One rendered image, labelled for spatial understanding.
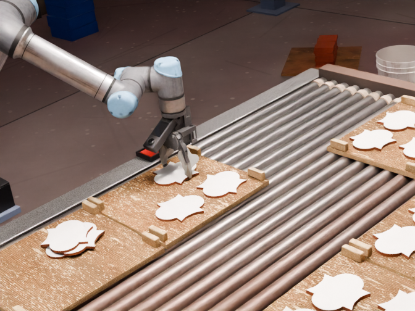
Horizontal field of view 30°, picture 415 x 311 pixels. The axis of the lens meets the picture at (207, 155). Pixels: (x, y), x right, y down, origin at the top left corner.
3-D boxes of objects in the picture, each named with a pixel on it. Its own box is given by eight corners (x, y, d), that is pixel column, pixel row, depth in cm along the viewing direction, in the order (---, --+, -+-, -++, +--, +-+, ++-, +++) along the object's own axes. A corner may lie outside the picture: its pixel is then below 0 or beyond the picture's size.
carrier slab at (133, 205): (86, 209, 225) (85, 204, 224) (187, 153, 249) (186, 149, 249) (167, 249, 202) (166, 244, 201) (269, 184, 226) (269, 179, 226)
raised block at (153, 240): (141, 241, 204) (139, 232, 202) (147, 238, 205) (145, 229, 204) (156, 249, 200) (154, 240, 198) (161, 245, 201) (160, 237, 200)
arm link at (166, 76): (154, 55, 224) (183, 54, 222) (158, 91, 229) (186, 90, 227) (147, 65, 217) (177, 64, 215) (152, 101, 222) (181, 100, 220)
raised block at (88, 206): (82, 209, 222) (80, 201, 221) (88, 207, 223) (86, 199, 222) (94, 216, 218) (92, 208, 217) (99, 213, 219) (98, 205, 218)
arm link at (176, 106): (170, 103, 220) (151, 97, 225) (172, 117, 222) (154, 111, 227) (189, 94, 224) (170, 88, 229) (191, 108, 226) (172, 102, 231)
